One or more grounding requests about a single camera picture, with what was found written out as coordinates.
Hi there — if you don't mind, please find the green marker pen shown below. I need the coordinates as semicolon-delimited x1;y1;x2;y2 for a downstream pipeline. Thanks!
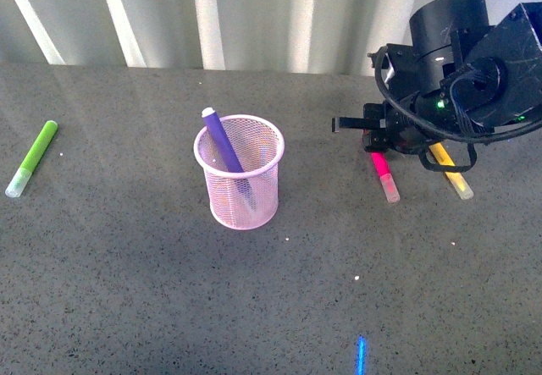
5;120;58;198

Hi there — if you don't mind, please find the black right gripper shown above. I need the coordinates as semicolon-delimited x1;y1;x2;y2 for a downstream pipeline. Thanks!
331;44;457;155

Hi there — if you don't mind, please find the yellow marker pen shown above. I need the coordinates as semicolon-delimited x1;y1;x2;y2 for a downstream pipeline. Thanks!
428;141;474;201

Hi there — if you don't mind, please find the pink mesh pen cup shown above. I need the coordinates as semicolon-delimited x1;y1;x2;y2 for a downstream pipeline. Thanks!
193;114;285;230

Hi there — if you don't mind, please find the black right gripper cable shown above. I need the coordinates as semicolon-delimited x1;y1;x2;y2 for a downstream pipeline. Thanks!
367;46;542;174

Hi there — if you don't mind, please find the purple marker pen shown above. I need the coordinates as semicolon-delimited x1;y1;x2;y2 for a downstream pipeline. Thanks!
202;107;257;212

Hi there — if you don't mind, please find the white pleated curtain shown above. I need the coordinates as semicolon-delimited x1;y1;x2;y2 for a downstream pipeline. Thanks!
1;0;539;75

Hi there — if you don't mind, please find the pink marker pen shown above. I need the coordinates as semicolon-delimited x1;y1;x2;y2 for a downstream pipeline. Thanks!
371;152;401;203

